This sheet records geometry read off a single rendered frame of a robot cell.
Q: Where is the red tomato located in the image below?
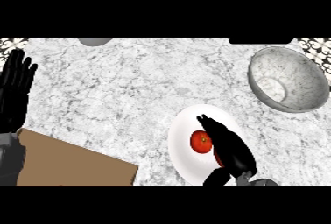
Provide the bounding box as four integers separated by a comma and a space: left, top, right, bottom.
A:
191, 129, 213, 154

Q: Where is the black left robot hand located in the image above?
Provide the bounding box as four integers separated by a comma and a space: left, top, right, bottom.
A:
0, 48, 39, 134

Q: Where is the white plate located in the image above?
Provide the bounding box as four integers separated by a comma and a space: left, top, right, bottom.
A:
167, 103, 253, 187

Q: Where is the brown cutting board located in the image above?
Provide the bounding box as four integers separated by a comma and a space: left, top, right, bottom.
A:
15, 128, 141, 187

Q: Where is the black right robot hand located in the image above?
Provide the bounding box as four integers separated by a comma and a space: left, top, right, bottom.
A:
195, 114, 259, 187

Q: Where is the grey round object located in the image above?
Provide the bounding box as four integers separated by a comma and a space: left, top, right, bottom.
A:
77, 38, 114, 47

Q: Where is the grey marble bowl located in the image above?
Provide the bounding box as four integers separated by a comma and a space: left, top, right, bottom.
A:
247, 45, 331, 114

